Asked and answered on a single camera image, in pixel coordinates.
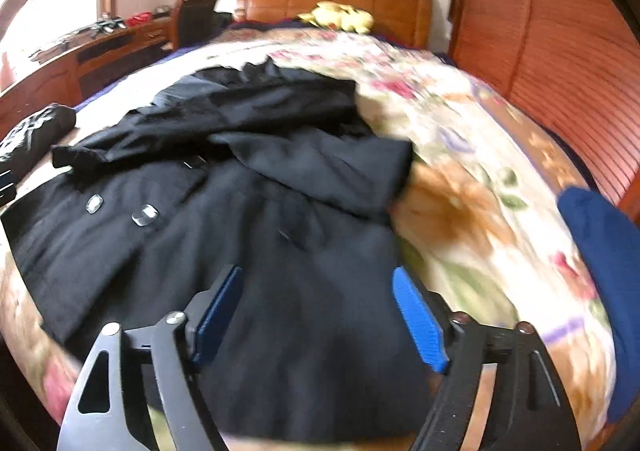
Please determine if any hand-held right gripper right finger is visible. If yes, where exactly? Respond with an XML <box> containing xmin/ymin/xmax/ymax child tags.
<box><xmin>391</xmin><ymin>267</ymin><xmax>583</xmax><ymax>451</ymax></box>

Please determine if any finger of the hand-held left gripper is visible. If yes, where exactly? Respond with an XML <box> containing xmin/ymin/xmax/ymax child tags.
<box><xmin>0</xmin><ymin>167</ymin><xmax>18</xmax><ymax>207</ymax></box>

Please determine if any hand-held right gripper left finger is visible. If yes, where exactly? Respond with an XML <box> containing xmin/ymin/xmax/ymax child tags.
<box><xmin>56</xmin><ymin>265</ymin><xmax>245</xmax><ymax>451</ymax></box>

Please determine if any black double-breasted coat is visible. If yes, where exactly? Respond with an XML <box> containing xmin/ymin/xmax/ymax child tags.
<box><xmin>10</xmin><ymin>58</ymin><xmax>436</xmax><ymax>444</ymax></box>

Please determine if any black wrinkled garment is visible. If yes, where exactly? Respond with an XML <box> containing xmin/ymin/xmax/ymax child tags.
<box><xmin>0</xmin><ymin>104</ymin><xmax>77</xmax><ymax>171</ymax></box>

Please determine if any wooden desk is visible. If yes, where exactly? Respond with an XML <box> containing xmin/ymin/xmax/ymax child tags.
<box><xmin>0</xmin><ymin>14</ymin><xmax>178</xmax><ymax>107</ymax></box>

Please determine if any navy blue bedsheet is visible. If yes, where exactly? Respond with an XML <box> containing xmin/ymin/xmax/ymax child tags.
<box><xmin>72</xmin><ymin>44</ymin><xmax>211</xmax><ymax>113</ymax></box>

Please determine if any floral blanket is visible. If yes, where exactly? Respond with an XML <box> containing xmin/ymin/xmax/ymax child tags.
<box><xmin>0</xmin><ymin>26</ymin><xmax>621</xmax><ymax>451</ymax></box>

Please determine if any black gripper stand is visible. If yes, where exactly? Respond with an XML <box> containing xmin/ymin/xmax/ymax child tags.
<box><xmin>90</xmin><ymin>17</ymin><xmax>126</xmax><ymax>34</ymax></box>

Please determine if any navy blue cloth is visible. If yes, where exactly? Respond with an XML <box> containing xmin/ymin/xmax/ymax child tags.
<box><xmin>557</xmin><ymin>187</ymin><xmax>640</xmax><ymax>424</ymax></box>

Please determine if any wooden chair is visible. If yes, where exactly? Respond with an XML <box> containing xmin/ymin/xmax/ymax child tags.
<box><xmin>172</xmin><ymin>0</ymin><xmax>221</xmax><ymax>49</ymax></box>

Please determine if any yellow plush toy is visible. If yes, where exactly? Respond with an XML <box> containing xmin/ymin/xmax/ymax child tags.
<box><xmin>298</xmin><ymin>1</ymin><xmax>375</xmax><ymax>34</ymax></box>

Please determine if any wooden louvered wardrobe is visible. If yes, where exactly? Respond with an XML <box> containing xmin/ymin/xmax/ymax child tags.
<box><xmin>447</xmin><ymin>0</ymin><xmax>640</xmax><ymax>227</ymax></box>

